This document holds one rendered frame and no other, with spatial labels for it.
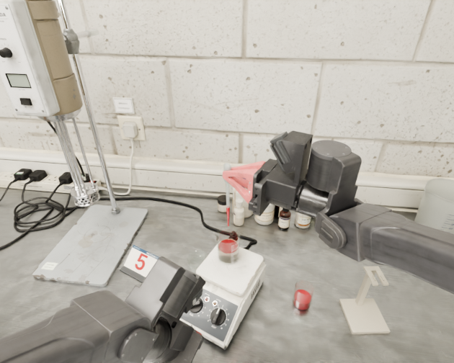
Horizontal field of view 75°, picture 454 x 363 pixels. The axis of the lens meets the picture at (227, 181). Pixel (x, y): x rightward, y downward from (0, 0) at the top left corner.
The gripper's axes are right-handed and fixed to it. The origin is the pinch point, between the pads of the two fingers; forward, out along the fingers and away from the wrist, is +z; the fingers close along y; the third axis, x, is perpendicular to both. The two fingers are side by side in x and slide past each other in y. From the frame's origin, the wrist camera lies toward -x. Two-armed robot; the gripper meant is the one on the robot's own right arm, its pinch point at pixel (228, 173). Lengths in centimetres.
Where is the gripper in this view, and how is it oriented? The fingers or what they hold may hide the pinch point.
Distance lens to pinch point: 56.1
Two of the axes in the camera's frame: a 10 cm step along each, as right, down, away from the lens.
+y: -5.0, 4.7, -7.2
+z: -8.6, -2.7, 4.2
